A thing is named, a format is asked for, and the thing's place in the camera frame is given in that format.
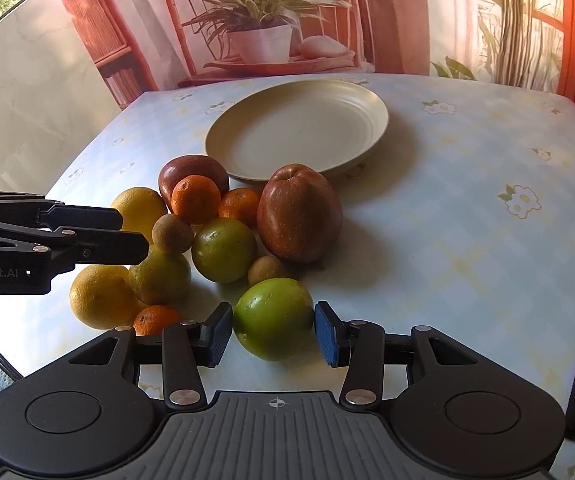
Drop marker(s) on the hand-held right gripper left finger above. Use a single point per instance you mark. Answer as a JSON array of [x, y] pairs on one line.
[[217, 335]]

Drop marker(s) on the tall red apple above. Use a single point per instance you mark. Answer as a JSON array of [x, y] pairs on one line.
[[300, 220]]

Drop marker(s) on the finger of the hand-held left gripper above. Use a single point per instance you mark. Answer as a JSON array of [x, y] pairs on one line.
[[117, 250], [92, 219]]

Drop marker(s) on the yellow lemon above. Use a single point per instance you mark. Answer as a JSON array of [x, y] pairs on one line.
[[140, 200]]

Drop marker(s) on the orange mandarin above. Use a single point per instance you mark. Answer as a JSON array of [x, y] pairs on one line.
[[157, 320], [240, 206], [196, 199]]

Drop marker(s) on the cream round plate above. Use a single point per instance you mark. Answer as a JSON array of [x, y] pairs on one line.
[[292, 130]]

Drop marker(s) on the dark red apple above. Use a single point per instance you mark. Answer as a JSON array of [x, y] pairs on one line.
[[192, 166]]

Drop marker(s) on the printed wall backdrop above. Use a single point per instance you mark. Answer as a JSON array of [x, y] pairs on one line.
[[392, 10]]

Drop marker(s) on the large yellow citrus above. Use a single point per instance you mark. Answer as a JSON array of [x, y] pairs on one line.
[[102, 297]]

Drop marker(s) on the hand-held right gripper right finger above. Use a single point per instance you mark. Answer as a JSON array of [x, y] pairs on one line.
[[326, 335]]

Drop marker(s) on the green apple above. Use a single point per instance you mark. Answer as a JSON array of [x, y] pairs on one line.
[[273, 319]]

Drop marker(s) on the small brown fruit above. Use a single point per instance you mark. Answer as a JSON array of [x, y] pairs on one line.
[[172, 232], [267, 270]]

